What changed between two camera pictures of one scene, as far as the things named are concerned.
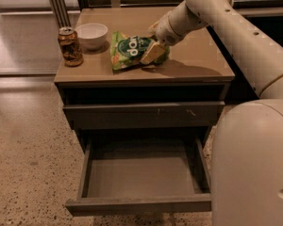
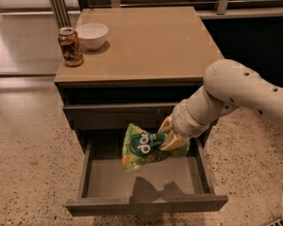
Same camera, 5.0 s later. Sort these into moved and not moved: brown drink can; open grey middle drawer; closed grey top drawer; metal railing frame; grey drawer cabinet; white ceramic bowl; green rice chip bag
Moved: green rice chip bag
Not moved: grey drawer cabinet; brown drink can; closed grey top drawer; open grey middle drawer; white ceramic bowl; metal railing frame
